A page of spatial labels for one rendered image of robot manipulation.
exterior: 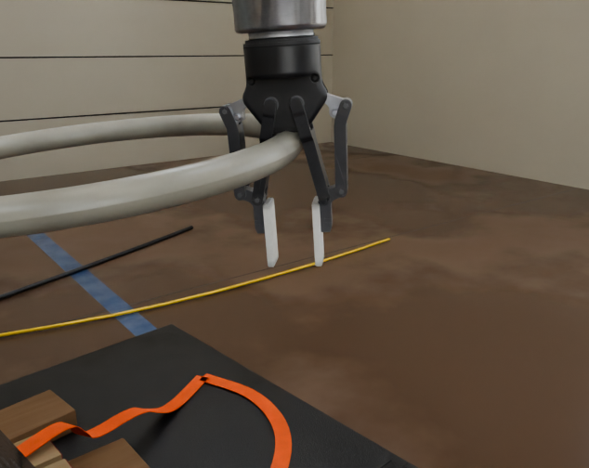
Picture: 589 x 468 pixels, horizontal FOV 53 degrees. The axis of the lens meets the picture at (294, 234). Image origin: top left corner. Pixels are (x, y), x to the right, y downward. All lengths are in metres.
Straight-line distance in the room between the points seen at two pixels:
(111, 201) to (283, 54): 0.22
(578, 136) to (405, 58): 1.95
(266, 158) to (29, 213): 0.20
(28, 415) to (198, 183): 1.48
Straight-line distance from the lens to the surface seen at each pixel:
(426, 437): 1.84
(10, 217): 0.46
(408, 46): 6.25
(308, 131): 0.59
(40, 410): 1.90
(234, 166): 0.49
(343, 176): 0.60
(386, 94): 6.45
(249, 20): 0.57
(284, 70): 0.57
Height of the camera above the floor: 1.07
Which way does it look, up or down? 17 degrees down
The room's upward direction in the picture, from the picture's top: straight up
